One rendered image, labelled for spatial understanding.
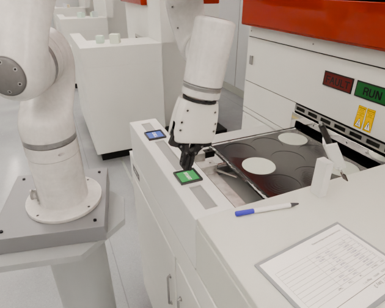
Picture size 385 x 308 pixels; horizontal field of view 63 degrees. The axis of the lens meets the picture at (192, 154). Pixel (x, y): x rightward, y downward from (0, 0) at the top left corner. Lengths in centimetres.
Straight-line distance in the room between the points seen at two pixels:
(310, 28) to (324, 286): 82
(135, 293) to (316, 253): 128
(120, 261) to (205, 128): 133
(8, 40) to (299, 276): 62
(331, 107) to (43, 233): 94
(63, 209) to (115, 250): 115
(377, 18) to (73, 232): 92
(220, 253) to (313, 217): 21
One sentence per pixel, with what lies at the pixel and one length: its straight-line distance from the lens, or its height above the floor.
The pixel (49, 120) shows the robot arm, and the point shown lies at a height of 112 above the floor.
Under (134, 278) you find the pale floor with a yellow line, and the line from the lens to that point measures 181.
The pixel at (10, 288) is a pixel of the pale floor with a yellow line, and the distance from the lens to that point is 198.
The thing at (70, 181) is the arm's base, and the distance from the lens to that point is 81.
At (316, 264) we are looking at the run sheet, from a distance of 58.
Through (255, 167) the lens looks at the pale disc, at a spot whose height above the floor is 90.
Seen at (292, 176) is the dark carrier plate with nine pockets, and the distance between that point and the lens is 92.
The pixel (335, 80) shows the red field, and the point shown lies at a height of 110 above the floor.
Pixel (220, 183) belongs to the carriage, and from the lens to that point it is 89.
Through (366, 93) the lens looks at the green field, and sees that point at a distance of 106.
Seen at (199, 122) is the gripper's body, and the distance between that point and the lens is 68.
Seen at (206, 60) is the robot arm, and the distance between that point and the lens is 63.
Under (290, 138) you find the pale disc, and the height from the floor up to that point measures 90.
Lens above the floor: 137
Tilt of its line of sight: 29 degrees down
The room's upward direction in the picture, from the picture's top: straight up
